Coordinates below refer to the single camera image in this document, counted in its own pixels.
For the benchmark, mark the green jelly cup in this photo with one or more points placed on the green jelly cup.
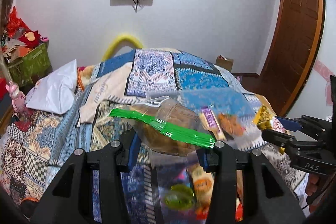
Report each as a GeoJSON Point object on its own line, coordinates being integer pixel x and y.
{"type": "Point", "coordinates": [179, 197]}

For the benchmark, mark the clear plastic storage box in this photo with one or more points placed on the clear plastic storage box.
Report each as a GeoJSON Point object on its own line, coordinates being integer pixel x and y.
{"type": "Point", "coordinates": [234, 112]}

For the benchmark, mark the green storage box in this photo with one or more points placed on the green storage box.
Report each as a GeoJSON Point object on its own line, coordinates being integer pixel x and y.
{"type": "Point", "coordinates": [28, 69]}

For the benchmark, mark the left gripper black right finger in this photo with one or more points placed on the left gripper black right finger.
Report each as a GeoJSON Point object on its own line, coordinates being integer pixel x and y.
{"type": "Point", "coordinates": [266, 197]}

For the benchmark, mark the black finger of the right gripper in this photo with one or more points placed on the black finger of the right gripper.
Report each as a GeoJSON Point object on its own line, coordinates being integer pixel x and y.
{"type": "Point", "coordinates": [289, 124]}

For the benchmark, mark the pink plush toy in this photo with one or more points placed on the pink plush toy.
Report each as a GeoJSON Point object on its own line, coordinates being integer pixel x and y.
{"type": "Point", "coordinates": [17, 97]}

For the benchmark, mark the green cookie bag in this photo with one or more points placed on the green cookie bag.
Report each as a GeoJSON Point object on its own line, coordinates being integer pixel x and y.
{"type": "Point", "coordinates": [166, 126]}

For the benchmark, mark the white pillow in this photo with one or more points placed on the white pillow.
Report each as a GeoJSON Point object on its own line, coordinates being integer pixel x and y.
{"type": "Point", "coordinates": [55, 93]}

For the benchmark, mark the purple coconut roll snack pack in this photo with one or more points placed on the purple coconut roll snack pack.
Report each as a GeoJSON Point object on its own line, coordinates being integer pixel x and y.
{"type": "Point", "coordinates": [210, 123]}

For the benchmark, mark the orange rice cracker pack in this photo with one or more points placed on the orange rice cracker pack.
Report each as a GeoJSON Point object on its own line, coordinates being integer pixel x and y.
{"type": "Point", "coordinates": [203, 184]}

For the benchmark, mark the brown wooden door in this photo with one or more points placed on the brown wooden door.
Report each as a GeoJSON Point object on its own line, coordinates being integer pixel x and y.
{"type": "Point", "coordinates": [294, 47]}

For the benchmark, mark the right hand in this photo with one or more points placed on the right hand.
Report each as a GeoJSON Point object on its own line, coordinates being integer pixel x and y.
{"type": "Point", "coordinates": [313, 184]}

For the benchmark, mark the brown cardboard box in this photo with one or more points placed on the brown cardboard box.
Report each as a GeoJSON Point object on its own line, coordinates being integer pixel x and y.
{"type": "Point", "coordinates": [224, 62]}

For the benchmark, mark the yellow hoop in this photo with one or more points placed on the yellow hoop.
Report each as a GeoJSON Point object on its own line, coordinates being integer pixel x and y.
{"type": "Point", "coordinates": [120, 41]}

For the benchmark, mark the patchwork blue bed quilt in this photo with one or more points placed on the patchwork blue bed quilt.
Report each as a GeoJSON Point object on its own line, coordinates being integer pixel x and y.
{"type": "Point", "coordinates": [31, 158]}

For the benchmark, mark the gold snack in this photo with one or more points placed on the gold snack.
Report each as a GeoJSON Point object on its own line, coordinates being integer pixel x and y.
{"type": "Point", "coordinates": [264, 119]}

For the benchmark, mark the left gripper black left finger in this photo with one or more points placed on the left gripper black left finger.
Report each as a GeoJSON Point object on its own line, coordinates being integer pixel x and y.
{"type": "Point", "coordinates": [69, 197]}

